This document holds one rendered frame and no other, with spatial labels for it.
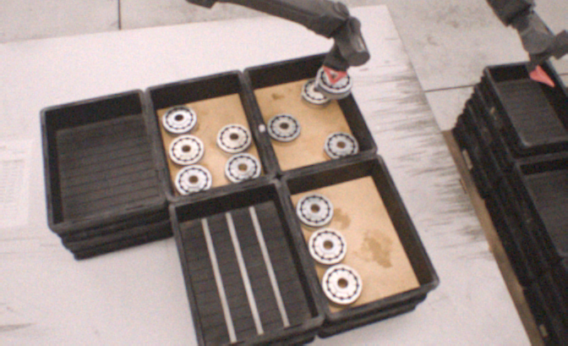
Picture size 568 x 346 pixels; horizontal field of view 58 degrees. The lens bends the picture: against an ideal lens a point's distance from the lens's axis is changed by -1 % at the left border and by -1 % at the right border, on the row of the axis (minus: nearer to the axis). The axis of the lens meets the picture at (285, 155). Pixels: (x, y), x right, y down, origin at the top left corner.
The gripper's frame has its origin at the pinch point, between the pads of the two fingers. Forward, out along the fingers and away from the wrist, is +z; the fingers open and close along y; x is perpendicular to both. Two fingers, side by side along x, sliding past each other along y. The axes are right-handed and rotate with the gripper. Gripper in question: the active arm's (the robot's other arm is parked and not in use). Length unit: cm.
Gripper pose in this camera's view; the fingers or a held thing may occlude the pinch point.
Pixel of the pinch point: (335, 74)
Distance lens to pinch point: 146.6
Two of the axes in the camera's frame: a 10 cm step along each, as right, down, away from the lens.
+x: -9.1, -3.9, 1.4
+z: -1.0, 5.3, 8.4
